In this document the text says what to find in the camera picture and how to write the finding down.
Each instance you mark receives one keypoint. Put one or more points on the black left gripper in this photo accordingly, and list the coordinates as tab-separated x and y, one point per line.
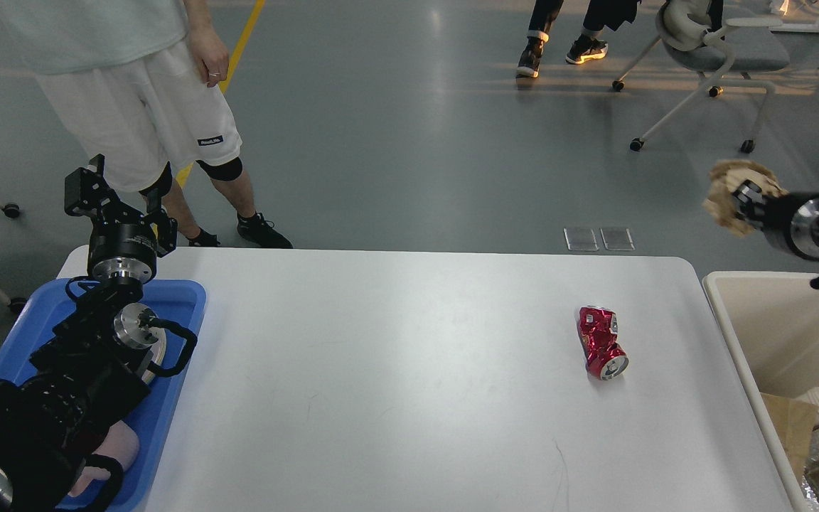
116	249

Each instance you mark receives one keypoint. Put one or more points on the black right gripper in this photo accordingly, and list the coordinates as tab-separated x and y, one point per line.
788	222

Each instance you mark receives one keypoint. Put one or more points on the brown paper ball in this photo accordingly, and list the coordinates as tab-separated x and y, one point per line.
726	176

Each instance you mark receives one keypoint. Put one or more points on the pink plate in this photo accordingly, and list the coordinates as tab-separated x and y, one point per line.
158	351

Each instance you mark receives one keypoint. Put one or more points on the crushed red can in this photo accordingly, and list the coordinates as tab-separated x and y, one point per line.
598	332

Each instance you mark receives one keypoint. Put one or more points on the brown paper bag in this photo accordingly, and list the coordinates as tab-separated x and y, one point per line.
794	421

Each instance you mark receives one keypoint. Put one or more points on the pink mug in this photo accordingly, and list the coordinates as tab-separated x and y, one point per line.
120	443

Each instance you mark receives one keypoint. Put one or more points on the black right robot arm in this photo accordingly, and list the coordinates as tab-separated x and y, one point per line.
789	223

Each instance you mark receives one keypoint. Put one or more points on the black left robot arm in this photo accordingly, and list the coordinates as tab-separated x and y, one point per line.
90	375

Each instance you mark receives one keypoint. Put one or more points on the standing person in white shorts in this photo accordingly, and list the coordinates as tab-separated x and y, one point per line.
137	82

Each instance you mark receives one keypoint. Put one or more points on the white waste bin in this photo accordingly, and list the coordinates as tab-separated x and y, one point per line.
770	322

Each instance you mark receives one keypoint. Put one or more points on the grey office chair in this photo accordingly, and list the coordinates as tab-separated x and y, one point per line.
723	45

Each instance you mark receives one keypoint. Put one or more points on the white desk at top right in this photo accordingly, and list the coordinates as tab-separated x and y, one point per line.
818	18

